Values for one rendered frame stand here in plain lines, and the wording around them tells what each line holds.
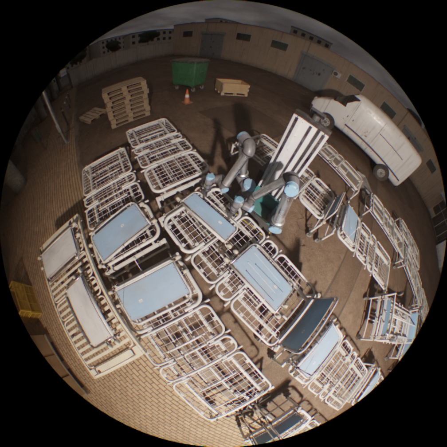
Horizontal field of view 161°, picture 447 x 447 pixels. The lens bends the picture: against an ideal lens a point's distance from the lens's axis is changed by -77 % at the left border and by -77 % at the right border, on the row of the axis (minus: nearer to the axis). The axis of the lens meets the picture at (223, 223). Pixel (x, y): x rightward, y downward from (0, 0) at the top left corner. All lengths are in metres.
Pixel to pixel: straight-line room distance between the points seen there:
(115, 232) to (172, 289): 0.92
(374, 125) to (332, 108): 1.90
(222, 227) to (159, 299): 1.04
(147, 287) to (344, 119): 8.02
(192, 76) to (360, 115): 6.63
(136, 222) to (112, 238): 0.35
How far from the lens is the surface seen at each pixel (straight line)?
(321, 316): 1.81
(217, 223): 1.81
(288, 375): 2.91
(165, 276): 1.61
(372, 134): 7.84
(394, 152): 8.15
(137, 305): 1.71
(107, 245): 1.97
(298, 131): 1.52
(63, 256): 2.26
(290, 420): 2.71
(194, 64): 6.68
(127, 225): 1.93
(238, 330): 2.27
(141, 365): 2.56
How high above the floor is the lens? 2.15
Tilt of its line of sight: 63 degrees down
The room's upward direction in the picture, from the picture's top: 19 degrees clockwise
